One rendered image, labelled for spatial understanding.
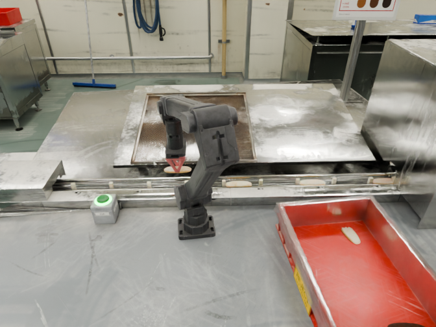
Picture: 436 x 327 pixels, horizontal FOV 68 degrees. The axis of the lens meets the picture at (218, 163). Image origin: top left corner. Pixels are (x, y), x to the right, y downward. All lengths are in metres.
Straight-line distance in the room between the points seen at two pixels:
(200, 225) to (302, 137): 0.64
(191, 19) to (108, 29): 1.13
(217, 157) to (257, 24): 3.88
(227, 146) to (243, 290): 0.44
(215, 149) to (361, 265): 0.61
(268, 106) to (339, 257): 0.83
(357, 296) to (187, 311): 0.45
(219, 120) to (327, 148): 0.82
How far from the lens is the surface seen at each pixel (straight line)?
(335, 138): 1.49
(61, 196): 1.28
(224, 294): 0.94
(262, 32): 4.52
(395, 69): 1.39
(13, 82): 3.88
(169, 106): 0.98
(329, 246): 1.09
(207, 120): 0.66
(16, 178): 1.34
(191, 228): 1.03
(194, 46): 4.81
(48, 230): 1.22
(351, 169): 1.47
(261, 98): 1.66
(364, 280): 1.04
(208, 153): 0.66
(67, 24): 5.10
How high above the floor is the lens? 1.60
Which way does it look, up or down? 34 degrees down
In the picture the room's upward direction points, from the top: straight up
